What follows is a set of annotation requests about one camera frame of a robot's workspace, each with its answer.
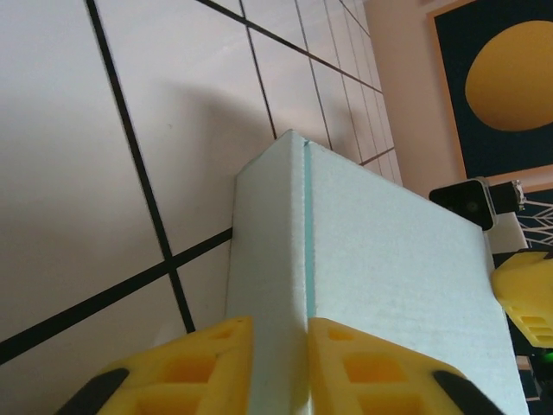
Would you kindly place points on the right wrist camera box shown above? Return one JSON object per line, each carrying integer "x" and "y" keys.
{"x": 471, "y": 205}

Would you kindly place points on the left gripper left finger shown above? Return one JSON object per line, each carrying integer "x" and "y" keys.
{"x": 181, "y": 372}

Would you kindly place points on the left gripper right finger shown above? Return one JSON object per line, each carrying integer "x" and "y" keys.
{"x": 380, "y": 376}

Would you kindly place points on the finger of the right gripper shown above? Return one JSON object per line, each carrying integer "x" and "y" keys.
{"x": 527, "y": 294}

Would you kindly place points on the light blue paper box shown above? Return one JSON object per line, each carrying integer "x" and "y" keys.
{"x": 389, "y": 259}

